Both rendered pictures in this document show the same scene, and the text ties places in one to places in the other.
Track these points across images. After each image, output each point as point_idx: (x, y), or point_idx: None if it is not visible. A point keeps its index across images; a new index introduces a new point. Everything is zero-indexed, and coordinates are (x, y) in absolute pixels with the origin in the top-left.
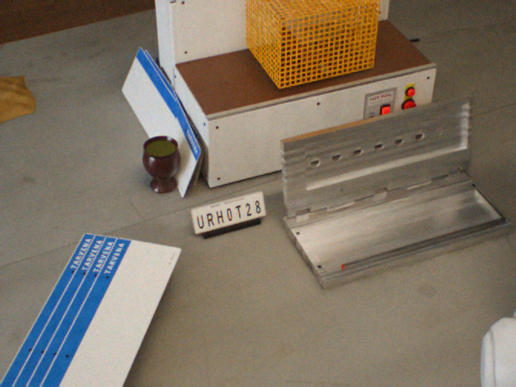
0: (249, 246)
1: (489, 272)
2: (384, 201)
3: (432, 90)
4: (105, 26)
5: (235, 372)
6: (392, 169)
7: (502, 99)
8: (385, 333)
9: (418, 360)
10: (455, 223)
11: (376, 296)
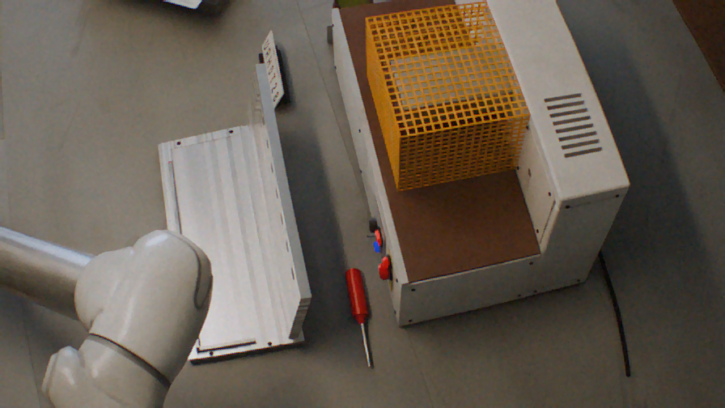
0: (238, 94)
1: None
2: (260, 230)
3: (400, 300)
4: (667, 11)
5: (99, 70)
6: (269, 223)
7: None
8: (96, 191)
9: (62, 210)
10: None
11: (139, 195)
